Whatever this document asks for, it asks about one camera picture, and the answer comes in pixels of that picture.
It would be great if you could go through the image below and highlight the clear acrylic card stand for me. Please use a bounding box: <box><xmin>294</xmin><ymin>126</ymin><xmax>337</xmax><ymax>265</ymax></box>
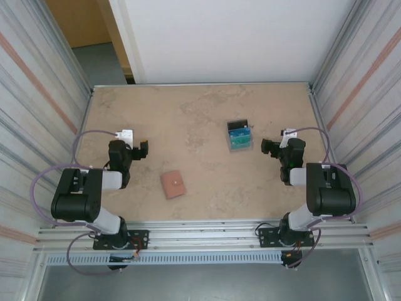
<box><xmin>227</xmin><ymin>119</ymin><xmax>254</xmax><ymax>154</ymax></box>

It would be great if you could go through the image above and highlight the teal card in stand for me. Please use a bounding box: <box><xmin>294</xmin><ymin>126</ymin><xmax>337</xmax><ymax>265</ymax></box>
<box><xmin>230</xmin><ymin>137</ymin><xmax>253</xmax><ymax>150</ymax></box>

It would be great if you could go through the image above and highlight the blue card in stand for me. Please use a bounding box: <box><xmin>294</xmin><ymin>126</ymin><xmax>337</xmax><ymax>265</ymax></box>
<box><xmin>228</xmin><ymin>127</ymin><xmax>251</xmax><ymax>139</ymax></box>

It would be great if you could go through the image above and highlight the black card in stand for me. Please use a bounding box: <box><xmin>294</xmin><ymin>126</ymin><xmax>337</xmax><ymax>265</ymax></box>
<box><xmin>227</xmin><ymin>119</ymin><xmax>249</xmax><ymax>132</ymax></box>

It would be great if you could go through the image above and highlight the wooden door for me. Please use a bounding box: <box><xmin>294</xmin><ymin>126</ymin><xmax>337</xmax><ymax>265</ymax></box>
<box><xmin>45</xmin><ymin>0</ymin><xmax>134</xmax><ymax>78</ymax></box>

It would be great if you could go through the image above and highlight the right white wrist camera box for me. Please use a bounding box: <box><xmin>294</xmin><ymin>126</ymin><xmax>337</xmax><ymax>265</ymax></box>
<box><xmin>279</xmin><ymin>127</ymin><xmax>298</xmax><ymax>148</ymax></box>

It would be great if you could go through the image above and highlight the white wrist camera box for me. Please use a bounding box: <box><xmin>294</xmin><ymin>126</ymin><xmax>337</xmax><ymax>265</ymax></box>
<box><xmin>279</xmin><ymin>127</ymin><xmax>298</xmax><ymax>148</ymax></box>
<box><xmin>115</xmin><ymin>129</ymin><xmax>135</xmax><ymax>148</ymax></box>

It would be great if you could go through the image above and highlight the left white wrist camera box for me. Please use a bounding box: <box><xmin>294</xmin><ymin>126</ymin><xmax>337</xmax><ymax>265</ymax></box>
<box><xmin>115</xmin><ymin>129</ymin><xmax>135</xmax><ymax>148</ymax></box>

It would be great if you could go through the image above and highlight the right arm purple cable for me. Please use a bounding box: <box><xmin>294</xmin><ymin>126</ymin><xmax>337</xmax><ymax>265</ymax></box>
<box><xmin>283</xmin><ymin>126</ymin><xmax>364</xmax><ymax>270</ymax></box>

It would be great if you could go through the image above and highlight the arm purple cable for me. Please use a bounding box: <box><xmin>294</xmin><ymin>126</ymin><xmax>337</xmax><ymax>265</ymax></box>
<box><xmin>30</xmin><ymin>129</ymin><xmax>126</xmax><ymax>277</ymax></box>
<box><xmin>283</xmin><ymin>126</ymin><xmax>364</xmax><ymax>270</ymax></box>

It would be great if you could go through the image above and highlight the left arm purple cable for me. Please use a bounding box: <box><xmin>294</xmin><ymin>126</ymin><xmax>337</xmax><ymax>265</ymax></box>
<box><xmin>30</xmin><ymin>129</ymin><xmax>126</xmax><ymax>277</ymax></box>

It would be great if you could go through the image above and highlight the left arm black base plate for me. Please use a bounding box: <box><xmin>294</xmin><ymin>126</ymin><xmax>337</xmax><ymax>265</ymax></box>
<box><xmin>93</xmin><ymin>230</ymin><xmax>150</xmax><ymax>251</ymax></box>

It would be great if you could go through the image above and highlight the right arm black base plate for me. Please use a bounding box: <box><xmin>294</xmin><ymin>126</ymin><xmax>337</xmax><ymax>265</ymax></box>
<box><xmin>258</xmin><ymin>226</ymin><xmax>315</xmax><ymax>248</ymax></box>

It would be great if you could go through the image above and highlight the aluminium rail frame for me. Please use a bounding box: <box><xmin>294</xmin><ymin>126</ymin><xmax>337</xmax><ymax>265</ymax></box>
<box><xmin>33</xmin><ymin>219</ymin><xmax>375</xmax><ymax>254</ymax></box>

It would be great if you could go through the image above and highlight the grey slotted cable duct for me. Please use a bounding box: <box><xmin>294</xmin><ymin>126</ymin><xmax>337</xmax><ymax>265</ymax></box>
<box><xmin>46</xmin><ymin>252</ymin><xmax>284</xmax><ymax>266</ymax></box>

